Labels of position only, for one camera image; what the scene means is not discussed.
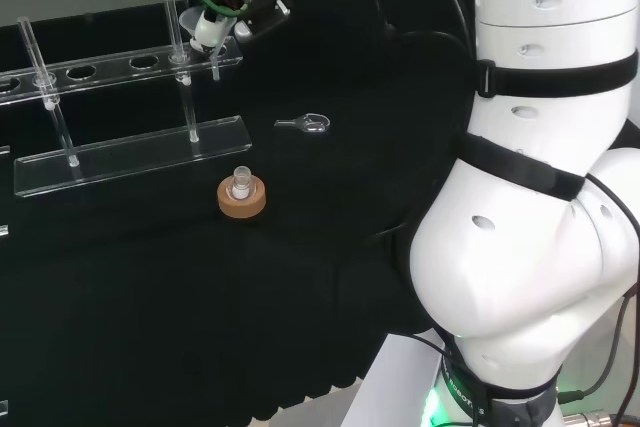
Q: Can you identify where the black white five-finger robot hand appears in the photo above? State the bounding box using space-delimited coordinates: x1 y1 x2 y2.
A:
186 0 292 54

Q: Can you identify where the clear plastic funnel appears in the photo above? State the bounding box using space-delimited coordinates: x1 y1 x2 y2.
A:
178 5 239 82

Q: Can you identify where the clear glass weighing funnel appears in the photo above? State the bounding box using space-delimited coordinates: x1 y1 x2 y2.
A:
273 111 332 138

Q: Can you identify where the clear acrylic funnel stand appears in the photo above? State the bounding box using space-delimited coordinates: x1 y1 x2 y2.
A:
0 0 252 199

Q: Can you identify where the round-bottom glass flask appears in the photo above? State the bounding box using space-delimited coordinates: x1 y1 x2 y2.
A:
226 164 254 201

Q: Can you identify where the black bench cloth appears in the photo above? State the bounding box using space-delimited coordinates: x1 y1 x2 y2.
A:
0 0 479 427

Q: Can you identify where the cork ring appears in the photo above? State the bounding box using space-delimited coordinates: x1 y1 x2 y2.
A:
216 172 268 221

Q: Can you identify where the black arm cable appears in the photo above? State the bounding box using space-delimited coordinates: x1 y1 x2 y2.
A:
423 0 482 98

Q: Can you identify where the black base cable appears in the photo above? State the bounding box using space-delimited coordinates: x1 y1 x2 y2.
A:
557 171 640 427

